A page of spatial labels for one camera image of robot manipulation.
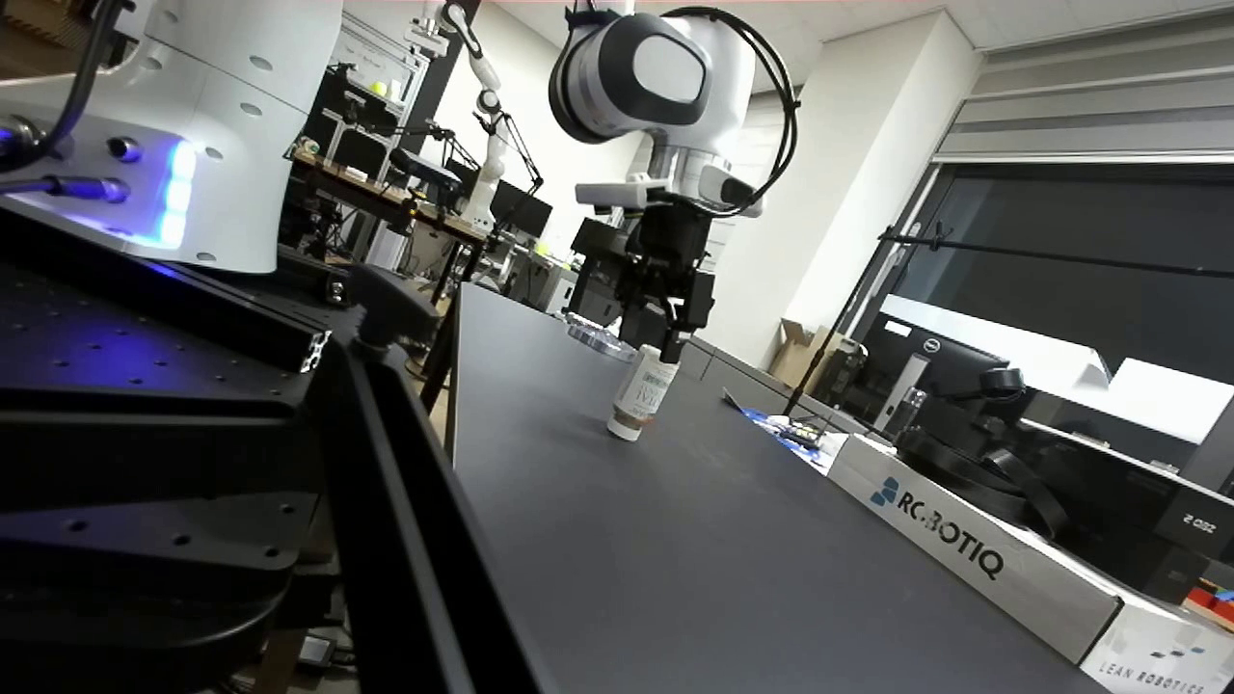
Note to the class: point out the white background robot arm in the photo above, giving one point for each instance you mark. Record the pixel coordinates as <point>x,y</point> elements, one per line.
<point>491,118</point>

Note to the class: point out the small white printed box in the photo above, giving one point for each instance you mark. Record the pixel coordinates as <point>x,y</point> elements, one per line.
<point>1159,650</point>

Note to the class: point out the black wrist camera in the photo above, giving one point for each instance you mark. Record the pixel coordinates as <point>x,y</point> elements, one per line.
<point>599,270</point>

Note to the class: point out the white Robotiq box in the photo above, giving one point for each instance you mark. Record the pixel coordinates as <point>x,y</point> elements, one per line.
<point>958,542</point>

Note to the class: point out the black aluminium frame rail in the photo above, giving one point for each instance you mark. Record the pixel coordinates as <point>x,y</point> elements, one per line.
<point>397,513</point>

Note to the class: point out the white plastic bottle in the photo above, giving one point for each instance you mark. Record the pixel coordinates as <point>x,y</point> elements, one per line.
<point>641,392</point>

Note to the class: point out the blue white leaflet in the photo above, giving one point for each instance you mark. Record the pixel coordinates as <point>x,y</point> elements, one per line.
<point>792,429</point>

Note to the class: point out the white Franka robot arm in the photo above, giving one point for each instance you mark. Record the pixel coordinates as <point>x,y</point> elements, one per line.
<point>631,62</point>

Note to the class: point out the cluttered background desk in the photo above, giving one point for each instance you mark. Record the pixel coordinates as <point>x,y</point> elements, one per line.
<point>373,195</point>

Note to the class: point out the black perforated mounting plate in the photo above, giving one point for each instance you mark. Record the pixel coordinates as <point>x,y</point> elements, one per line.
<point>141,427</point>

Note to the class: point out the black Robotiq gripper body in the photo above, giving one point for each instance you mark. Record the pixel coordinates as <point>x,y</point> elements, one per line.
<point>674,255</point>

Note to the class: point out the brown cardboard box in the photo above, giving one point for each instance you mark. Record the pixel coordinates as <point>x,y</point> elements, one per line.
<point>801,348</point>

